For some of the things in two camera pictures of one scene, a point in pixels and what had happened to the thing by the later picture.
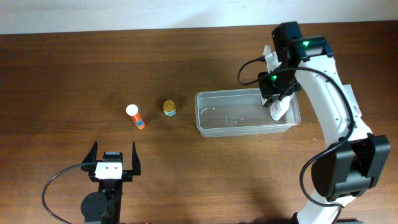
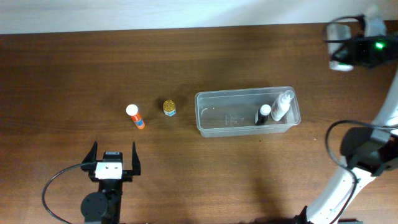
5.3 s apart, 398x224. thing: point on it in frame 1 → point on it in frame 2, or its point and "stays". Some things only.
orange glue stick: x=132 y=110 stays
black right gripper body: x=274 y=84 → x=373 y=53
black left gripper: x=89 y=163 stays
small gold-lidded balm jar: x=169 y=107 stays
